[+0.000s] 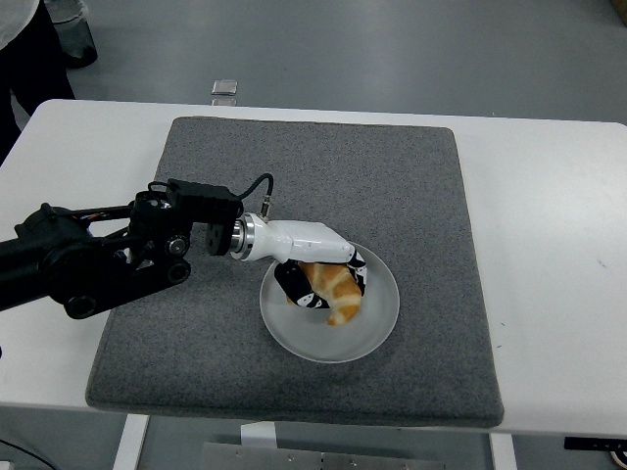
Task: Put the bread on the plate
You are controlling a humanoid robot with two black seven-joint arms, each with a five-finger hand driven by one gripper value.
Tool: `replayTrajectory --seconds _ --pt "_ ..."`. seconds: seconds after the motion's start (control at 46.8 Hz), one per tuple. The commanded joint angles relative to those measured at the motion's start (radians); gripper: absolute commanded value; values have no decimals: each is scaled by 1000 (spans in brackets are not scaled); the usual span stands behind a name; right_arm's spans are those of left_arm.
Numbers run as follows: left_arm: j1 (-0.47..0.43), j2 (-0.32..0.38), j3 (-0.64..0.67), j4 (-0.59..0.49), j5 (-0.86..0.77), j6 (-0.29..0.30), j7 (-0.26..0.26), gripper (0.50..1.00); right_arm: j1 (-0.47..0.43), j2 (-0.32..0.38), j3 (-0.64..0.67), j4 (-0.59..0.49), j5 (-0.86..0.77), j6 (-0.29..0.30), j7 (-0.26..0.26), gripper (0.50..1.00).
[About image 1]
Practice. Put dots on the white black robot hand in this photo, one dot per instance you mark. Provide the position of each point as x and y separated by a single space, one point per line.
303 242

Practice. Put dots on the golden croissant bread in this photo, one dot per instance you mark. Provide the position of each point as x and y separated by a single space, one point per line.
340 291

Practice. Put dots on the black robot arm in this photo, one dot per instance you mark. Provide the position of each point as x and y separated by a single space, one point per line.
98 254

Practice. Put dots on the pale grey round plate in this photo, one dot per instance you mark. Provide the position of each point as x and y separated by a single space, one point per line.
352 338

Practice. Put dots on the grey metal plate with screws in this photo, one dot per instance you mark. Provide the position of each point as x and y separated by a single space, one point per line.
294 457

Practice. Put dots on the grey felt mat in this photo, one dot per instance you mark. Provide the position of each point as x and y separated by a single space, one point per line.
416 245

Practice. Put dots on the silver floor socket cover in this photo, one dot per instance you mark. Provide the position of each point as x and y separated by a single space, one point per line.
224 102
225 87

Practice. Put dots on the white label under table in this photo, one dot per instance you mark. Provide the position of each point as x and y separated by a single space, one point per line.
258 435

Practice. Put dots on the white table leg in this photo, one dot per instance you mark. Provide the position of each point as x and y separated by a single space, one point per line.
502 453
130 443

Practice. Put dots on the dark waste bin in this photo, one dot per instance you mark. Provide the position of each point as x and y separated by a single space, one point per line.
76 39

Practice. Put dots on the person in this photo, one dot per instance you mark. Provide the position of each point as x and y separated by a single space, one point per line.
29 68

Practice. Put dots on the black bar under table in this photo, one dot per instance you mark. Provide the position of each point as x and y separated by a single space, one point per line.
595 443

